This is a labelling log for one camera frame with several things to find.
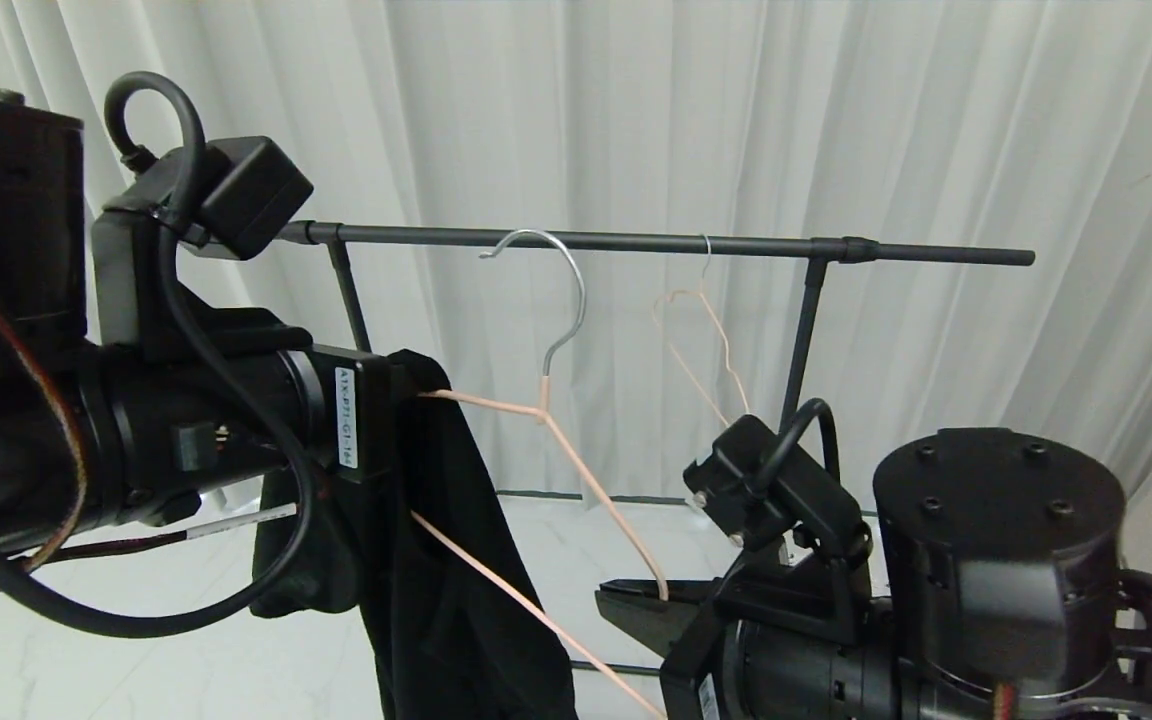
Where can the white curtain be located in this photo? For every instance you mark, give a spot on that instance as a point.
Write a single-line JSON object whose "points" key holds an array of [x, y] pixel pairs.
{"points": [[936, 120]]}

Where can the black clothes rack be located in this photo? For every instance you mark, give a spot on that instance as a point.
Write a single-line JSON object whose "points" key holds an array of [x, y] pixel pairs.
{"points": [[636, 241]]}

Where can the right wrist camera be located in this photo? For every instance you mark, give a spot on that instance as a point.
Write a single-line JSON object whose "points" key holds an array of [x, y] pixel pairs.
{"points": [[736, 470]]}

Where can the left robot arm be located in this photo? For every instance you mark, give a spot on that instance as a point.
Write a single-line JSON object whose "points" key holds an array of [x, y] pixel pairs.
{"points": [[6, 200]]}

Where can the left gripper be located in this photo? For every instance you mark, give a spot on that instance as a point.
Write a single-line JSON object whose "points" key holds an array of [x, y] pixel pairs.
{"points": [[236, 420]]}

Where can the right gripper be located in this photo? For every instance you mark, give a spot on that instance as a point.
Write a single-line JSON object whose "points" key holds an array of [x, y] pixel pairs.
{"points": [[786, 680]]}

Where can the pink clothes hanger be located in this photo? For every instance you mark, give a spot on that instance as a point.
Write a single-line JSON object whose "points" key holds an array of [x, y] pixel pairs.
{"points": [[542, 395], [725, 350]]}

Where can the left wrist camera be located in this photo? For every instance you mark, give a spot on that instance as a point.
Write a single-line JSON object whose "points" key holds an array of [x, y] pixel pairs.
{"points": [[251, 195]]}

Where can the black garment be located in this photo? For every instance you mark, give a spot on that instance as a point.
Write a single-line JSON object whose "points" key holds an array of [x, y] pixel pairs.
{"points": [[456, 600]]}

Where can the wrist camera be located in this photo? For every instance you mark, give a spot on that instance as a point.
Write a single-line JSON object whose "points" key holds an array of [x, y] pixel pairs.
{"points": [[736, 470], [251, 195]]}

